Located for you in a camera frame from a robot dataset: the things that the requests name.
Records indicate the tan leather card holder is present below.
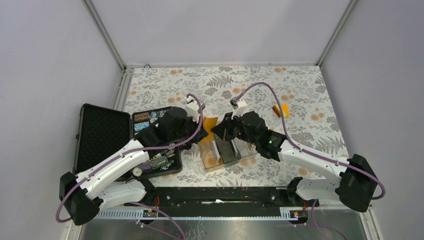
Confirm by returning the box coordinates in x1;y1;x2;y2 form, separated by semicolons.
198;117;219;145

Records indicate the black poker chip case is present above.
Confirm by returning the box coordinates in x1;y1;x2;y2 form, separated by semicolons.
72;103;192;179

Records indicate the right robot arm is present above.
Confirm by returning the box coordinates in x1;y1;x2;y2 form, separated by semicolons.
211;111;378;213

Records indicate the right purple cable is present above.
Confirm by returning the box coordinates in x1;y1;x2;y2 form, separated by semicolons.
230;81;387;240

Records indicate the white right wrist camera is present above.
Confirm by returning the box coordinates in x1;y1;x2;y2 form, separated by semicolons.
230;97;248;120

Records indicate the black card stack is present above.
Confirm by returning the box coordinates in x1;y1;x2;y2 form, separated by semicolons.
230;139;239;158

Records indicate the white card stack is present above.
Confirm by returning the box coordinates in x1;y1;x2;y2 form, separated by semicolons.
211;140;221;162

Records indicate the amber transparent card box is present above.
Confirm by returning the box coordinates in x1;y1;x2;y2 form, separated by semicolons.
198;141;224;173

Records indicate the smoky black card box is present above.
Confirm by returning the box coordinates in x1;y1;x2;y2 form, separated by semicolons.
214;134;241;167

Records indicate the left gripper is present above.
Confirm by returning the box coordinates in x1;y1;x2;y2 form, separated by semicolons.
170;113;209;145

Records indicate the purple cable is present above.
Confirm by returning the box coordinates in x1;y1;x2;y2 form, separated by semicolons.
230;81;387;240
55;93;205;240

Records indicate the floral table mat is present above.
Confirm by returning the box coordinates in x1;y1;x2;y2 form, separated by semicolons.
115;66;348;187

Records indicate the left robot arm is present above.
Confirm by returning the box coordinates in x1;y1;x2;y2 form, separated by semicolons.
56;102;207;226

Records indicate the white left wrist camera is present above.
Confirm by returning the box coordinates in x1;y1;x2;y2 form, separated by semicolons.
185;96;206;122

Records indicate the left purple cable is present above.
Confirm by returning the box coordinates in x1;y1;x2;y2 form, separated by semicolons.
55;93;205;240

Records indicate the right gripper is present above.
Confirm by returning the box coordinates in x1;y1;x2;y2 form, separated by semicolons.
210;111;259;146

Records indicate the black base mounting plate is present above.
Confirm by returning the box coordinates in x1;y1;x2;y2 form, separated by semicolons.
139;187;314;218

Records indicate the clear transparent card box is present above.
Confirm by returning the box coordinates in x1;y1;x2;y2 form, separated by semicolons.
233;138;258;159

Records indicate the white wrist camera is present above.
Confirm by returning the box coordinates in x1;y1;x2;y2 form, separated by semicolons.
230;97;248;120
185;96;206;122

